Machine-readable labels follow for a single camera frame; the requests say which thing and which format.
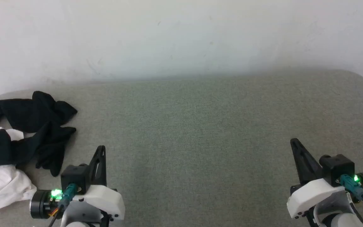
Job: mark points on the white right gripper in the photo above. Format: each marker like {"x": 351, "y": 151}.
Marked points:
{"x": 307, "y": 195}

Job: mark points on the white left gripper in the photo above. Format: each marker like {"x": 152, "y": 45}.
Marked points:
{"x": 106, "y": 198}

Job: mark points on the white black raglan t-shirt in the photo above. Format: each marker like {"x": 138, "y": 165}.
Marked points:
{"x": 27, "y": 110}

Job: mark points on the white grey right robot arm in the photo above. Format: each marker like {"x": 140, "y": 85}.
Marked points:
{"x": 332, "y": 205}

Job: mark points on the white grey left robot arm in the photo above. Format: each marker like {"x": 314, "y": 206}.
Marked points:
{"x": 80, "y": 214}

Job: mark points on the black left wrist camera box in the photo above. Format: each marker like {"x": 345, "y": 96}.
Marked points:
{"x": 74, "y": 178}

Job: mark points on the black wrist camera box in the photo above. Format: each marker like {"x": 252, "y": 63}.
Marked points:
{"x": 337, "y": 168}
{"x": 74, "y": 178}

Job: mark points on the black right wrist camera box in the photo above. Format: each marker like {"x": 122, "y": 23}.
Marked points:
{"x": 337, "y": 168}

